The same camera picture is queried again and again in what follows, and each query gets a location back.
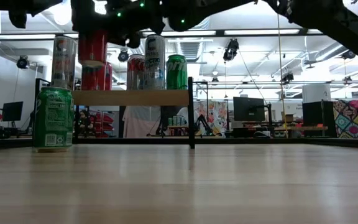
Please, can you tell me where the black computer monitor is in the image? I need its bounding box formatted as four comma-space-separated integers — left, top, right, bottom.
232, 96, 266, 123
1, 101, 24, 123

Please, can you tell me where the thin hanging cord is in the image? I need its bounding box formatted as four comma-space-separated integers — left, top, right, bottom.
275, 12, 289, 138

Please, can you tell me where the black aluminium table frame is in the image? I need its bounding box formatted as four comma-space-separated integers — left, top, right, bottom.
0, 136, 358, 150

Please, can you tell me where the wooden shelf board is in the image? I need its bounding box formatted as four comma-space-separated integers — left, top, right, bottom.
72, 89, 191, 106

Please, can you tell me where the red storage bin rack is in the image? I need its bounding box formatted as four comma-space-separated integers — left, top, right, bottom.
93, 111, 115, 138

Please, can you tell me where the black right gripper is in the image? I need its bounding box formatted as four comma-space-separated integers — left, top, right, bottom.
70, 0, 167, 49

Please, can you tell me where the black hanging camera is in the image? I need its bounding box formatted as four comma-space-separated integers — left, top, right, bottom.
222, 38, 241, 62

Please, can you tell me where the green Sprite can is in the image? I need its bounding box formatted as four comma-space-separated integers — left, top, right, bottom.
165, 54, 188, 90
32, 86, 75, 153

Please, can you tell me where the white Celsius can black lid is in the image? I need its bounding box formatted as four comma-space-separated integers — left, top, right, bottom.
50, 35, 78, 91

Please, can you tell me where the red Fanta can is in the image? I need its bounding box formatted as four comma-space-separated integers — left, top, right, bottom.
78, 29, 108, 68
104, 62, 114, 91
81, 65, 106, 91

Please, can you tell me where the wooden shelf with black frame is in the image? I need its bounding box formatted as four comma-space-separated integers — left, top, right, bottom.
29, 77, 197, 149

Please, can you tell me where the cardboard box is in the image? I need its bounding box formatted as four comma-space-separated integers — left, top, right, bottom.
280, 112, 295, 124

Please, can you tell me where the floral patterned cloth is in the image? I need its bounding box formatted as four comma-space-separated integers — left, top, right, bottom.
195, 100, 229, 137

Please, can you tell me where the small bottle shelf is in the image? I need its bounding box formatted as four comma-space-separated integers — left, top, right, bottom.
166, 115, 190, 137

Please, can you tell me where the black cabinet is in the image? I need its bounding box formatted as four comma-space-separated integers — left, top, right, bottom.
302, 100, 335, 138

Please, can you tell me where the pink silver can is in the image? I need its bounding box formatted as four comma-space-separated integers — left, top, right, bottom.
126, 54, 145, 91

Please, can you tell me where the wooden desk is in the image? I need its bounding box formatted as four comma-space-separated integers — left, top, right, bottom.
272, 125, 329, 138

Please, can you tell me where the white box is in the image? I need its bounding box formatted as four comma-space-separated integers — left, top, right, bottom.
301, 83, 331, 103

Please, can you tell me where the black equipment stand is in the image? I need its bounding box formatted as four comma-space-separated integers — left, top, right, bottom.
158, 105, 183, 137

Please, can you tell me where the colourful patchwork quilt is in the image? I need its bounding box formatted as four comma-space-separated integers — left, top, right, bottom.
333, 98, 358, 140

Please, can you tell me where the white Celsius Arctic Vibe can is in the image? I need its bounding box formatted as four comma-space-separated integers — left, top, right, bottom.
144, 34, 167, 90

